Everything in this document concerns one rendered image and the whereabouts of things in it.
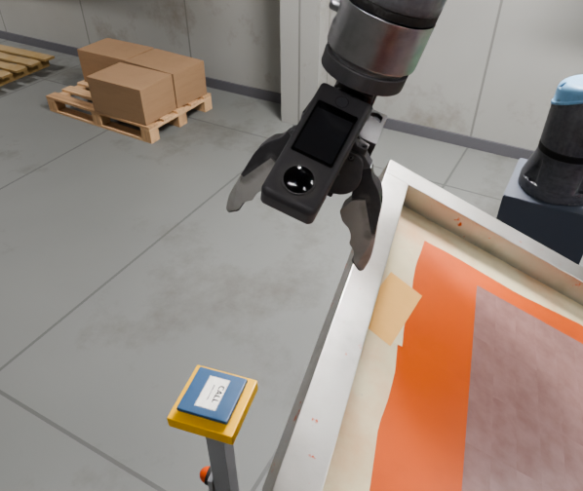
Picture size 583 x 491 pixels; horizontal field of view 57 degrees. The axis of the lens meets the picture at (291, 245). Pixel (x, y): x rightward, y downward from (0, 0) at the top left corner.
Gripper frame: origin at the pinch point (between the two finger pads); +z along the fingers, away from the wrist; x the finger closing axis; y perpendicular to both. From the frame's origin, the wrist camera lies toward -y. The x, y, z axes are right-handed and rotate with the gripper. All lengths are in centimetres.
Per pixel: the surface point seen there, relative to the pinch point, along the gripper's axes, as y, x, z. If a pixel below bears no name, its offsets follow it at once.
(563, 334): 17.2, -37.7, 9.9
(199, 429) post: 6, 4, 55
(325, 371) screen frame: -10.5, -7.8, 3.0
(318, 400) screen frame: -13.6, -8.1, 3.1
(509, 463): -6.7, -29.3, 8.9
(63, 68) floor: 360, 280, 238
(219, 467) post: 10, -3, 74
